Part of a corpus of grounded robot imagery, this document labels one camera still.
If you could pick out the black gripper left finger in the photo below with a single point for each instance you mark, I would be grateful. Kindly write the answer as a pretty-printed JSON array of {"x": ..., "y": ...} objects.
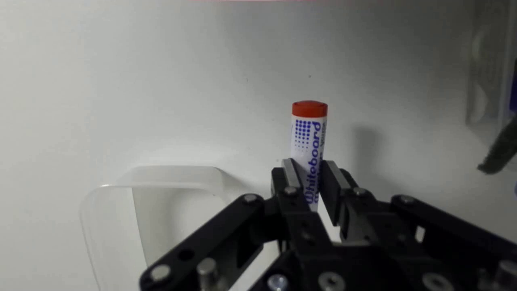
[{"x": 215, "y": 232}]

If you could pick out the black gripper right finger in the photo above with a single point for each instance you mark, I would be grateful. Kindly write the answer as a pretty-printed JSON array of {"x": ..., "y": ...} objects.
[{"x": 430, "y": 227}]

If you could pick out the whiteboard marker with red cap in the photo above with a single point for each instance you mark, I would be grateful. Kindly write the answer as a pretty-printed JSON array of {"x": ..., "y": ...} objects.
[{"x": 308, "y": 140}]

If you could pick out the clear plastic lunchbox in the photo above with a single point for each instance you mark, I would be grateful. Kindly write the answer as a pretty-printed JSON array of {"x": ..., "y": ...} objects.
[{"x": 162, "y": 187}]

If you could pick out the blue object in clear pack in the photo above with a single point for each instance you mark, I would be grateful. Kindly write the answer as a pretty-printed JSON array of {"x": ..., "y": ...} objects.
[{"x": 487, "y": 65}]

